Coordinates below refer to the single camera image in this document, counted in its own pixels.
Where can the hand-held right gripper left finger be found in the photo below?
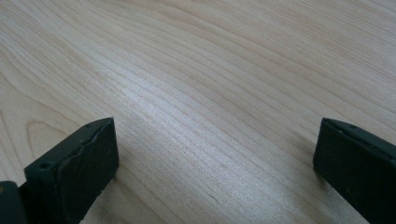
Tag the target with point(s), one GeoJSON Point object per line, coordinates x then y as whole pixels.
{"type": "Point", "coordinates": [74, 174]}

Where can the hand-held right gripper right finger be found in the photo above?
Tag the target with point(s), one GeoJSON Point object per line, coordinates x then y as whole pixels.
{"type": "Point", "coordinates": [361, 168]}

